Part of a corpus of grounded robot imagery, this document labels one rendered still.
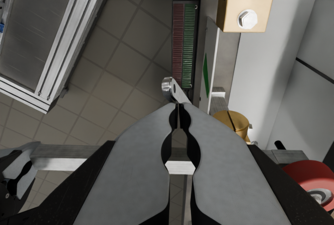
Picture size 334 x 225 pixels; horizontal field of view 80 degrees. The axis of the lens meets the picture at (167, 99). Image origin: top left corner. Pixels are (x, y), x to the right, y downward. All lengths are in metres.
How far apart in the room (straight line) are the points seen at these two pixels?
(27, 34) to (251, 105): 0.94
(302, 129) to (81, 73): 1.12
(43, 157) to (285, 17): 0.52
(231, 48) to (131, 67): 0.84
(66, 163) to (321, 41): 0.51
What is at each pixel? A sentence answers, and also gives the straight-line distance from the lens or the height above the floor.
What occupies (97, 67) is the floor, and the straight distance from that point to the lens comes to 1.24.
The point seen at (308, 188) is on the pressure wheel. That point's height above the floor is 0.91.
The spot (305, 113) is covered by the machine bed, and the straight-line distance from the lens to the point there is 0.52.
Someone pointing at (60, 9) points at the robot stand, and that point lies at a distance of 0.99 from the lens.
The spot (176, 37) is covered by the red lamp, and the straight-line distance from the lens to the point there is 0.39.
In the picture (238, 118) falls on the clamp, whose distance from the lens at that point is 0.30.
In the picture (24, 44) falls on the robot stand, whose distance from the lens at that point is 1.12.
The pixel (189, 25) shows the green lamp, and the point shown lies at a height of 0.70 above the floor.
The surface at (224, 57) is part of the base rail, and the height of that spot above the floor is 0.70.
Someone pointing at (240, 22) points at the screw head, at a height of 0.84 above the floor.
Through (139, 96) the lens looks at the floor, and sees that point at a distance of 1.25.
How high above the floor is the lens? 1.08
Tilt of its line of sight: 60 degrees down
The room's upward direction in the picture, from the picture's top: 176 degrees counter-clockwise
